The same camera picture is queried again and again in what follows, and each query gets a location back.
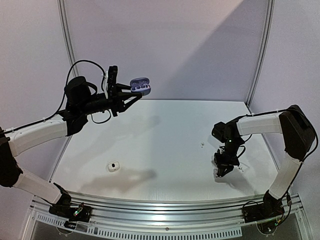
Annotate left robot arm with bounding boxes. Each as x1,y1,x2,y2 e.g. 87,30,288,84
0,76,143,217

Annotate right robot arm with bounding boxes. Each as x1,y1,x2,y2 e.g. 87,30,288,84
211,104,319,218

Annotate white earbud charging case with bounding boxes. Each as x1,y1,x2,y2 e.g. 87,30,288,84
107,161,121,173

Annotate left aluminium frame post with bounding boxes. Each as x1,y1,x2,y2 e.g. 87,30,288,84
57,0,80,85

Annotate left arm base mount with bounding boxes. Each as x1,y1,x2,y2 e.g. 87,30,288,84
48,203,93,223

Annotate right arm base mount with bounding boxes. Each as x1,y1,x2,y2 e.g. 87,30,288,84
241,200,285,223

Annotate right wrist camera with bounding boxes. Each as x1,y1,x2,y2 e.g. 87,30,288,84
213,152,221,168

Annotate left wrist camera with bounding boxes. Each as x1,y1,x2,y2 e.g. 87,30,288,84
101,65,118,99

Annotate right aluminium frame post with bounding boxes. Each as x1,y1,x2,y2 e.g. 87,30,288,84
245,0,275,109

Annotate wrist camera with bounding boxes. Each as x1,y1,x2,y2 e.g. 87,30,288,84
101,65,118,99
213,152,221,168

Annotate aluminium front rail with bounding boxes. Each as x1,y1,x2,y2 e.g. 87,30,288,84
22,192,313,240

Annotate purple earbud charging case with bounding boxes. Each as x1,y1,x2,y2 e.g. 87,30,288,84
130,77,151,96

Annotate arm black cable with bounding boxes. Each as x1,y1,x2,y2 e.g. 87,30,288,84
234,109,318,176
4,59,113,133

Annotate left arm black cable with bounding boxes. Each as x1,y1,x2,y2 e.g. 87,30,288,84
4,59,113,133

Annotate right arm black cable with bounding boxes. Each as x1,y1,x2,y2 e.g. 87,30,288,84
234,109,318,176

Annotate aluminium frame post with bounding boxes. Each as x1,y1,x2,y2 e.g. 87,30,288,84
57,0,80,85
245,0,275,109

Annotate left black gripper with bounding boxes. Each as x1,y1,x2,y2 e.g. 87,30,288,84
78,82,142,116

